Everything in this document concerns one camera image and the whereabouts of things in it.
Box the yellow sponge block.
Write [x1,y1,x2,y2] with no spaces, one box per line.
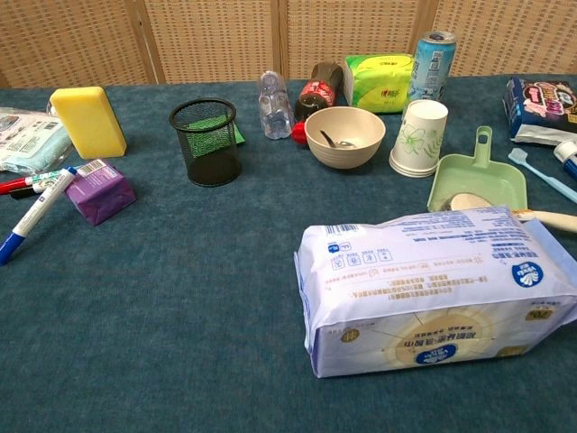
[49,86,128,160]

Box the black mesh pen cup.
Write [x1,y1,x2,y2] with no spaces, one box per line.
[169,97,243,187]

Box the green scouring pad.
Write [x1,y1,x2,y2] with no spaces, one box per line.
[186,114,247,152]

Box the cola bottle red cap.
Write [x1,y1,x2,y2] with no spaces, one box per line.
[291,60,346,146]

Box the metal spoon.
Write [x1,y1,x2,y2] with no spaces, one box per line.
[319,130,357,150]

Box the teal tablecloth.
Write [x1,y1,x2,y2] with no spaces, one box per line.
[0,74,577,433]

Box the dark blue sanitary pad pack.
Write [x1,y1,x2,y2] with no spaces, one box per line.
[502,76,577,139]

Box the large white blue wipes pack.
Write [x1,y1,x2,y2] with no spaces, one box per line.
[293,206,577,379]

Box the blue white marker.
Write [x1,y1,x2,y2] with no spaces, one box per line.
[0,166,78,266]

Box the beige bowl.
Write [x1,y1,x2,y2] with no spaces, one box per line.
[304,106,387,170]

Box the light green dustpan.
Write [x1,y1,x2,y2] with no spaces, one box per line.
[426,125,528,213]

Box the clear plastic bottle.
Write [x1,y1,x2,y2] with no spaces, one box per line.
[257,70,295,141]

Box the white toothpaste tube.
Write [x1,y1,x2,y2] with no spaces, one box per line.
[553,138,577,178]

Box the blue drink can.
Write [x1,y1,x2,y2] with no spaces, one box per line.
[408,30,458,103]

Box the woven folding screen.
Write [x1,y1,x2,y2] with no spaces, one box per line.
[0,0,577,89]

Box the floral paper cup stack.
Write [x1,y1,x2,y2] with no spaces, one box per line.
[389,99,450,178]

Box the green tissue pack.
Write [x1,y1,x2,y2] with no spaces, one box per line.
[344,53,416,115]

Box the light blue toothbrush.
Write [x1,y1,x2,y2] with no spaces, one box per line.
[508,148,577,204]

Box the red marker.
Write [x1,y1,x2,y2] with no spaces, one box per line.
[0,170,69,196]

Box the bagged light blue cloth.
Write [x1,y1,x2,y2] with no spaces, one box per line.
[0,106,73,173]

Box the purple tissue pack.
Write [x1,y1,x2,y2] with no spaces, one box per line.
[62,158,137,226]

